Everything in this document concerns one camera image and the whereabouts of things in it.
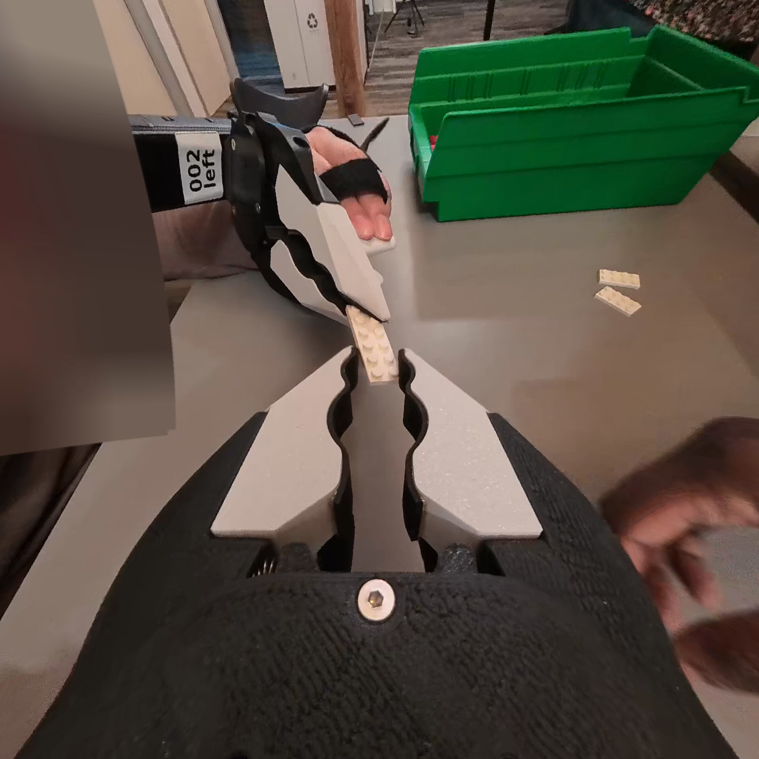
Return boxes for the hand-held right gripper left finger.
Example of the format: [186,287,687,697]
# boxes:
[209,346,361,542]

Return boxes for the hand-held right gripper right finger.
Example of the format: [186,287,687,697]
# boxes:
[398,347,545,543]

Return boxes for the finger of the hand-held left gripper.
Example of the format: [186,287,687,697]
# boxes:
[267,228,359,326]
[275,165,393,325]

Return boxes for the green plastic bin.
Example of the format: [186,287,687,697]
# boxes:
[408,88,759,224]
[409,25,759,110]

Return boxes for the another person's forearm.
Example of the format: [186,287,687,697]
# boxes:
[599,415,759,523]

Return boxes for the person's left hand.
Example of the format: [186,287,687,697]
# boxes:
[305,126,396,242]

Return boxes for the white recycling bin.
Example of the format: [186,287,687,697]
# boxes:
[264,0,333,96]

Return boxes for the black tripod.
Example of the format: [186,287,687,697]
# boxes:
[382,0,425,34]

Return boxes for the floral patterned fabric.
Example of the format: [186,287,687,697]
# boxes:
[629,0,759,60]

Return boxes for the wooden post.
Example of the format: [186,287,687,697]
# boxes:
[325,0,368,119]

